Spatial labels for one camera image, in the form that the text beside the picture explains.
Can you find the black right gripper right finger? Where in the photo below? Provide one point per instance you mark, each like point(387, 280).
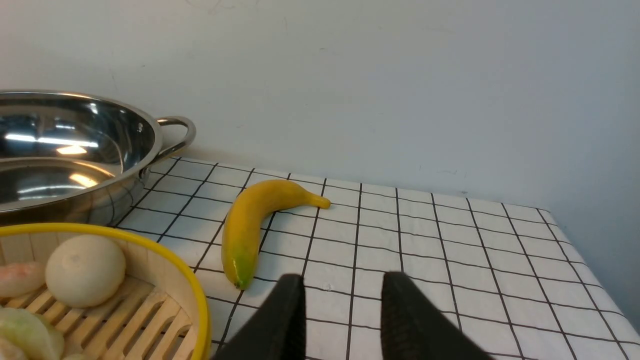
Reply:
point(413, 328)

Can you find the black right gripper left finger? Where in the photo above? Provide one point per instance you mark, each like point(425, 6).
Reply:
point(277, 330)

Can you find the yellow rimmed bamboo steamer basket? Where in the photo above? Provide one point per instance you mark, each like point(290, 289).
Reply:
point(159, 312)

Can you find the stainless steel pot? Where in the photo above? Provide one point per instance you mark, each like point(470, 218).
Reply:
point(74, 158)

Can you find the yellow plastic banana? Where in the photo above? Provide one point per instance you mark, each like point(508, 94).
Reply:
point(241, 235)

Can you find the white black grid tablecloth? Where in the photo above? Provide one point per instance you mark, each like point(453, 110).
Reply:
point(506, 275)

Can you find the white steamed bun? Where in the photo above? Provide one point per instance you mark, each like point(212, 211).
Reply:
point(85, 271)

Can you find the green dumpling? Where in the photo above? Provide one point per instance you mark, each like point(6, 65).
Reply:
point(32, 333)

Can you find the pink shrimp dumpling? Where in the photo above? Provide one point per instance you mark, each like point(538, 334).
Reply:
point(18, 279)

